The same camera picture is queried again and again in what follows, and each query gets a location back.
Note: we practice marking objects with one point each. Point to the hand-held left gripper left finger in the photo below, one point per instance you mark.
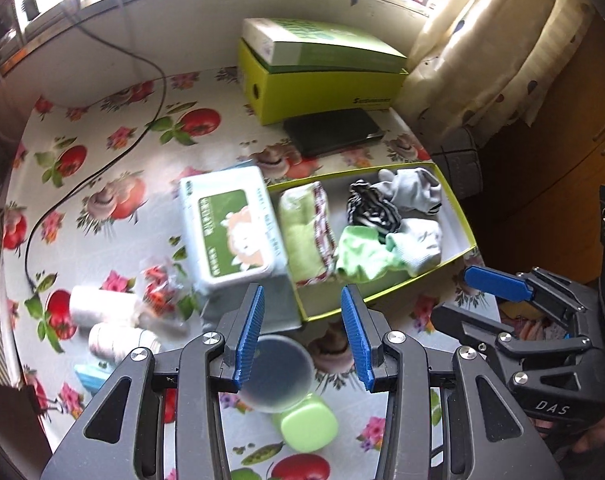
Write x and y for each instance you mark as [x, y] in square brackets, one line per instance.
[250, 330]

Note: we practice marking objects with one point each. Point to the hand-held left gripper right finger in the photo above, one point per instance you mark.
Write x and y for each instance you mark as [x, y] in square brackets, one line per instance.
[355, 335]

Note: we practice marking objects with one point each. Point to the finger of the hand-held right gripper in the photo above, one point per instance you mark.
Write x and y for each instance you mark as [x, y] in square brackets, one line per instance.
[497, 282]
[462, 322]

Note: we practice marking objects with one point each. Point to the light green cloth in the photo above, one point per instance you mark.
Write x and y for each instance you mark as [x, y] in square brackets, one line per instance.
[362, 260]

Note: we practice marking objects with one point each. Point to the shallow yellow-edged cardboard box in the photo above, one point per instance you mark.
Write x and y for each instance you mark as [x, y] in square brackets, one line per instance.
[452, 220]

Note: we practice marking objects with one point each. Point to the white grey sock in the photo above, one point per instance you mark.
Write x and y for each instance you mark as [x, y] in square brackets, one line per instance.
[412, 190]
[417, 245]

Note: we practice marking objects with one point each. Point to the green towel with red trim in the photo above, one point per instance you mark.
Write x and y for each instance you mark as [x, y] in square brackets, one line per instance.
[302, 240]

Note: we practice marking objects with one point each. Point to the black and white striped cloth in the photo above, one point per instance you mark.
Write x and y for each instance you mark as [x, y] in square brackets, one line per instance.
[367, 215]

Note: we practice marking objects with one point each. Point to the grey plastic cup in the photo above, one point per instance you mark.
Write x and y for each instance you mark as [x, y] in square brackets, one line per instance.
[277, 375]

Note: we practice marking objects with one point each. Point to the light green plastic container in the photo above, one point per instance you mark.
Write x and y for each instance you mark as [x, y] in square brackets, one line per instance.
[310, 422]

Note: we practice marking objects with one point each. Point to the clear bag with red pieces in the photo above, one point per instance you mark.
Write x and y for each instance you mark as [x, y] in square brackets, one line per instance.
[157, 290]

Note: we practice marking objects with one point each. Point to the wet wipes pack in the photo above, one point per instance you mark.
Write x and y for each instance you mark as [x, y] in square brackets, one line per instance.
[227, 230]

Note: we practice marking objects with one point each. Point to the dark grey padded object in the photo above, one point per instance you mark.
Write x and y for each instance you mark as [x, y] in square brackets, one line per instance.
[457, 165]

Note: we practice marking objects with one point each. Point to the wooden cabinet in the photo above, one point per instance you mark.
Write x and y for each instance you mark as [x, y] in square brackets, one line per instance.
[557, 135]

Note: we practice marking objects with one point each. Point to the flat black device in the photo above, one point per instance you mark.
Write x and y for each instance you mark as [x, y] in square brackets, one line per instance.
[332, 130]

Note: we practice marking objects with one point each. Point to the floral tomato print tablecloth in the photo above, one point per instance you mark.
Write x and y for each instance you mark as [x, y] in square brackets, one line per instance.
[107, 160]

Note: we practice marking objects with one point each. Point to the lime green cardboard box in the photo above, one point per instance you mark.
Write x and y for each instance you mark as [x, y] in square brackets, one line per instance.
[322, 95]

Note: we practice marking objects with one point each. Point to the cream dotted curtain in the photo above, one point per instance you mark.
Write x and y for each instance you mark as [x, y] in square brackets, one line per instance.
[482, 35]

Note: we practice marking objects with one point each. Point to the green and white carton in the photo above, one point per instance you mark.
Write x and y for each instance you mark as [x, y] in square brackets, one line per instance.
[332, 50]

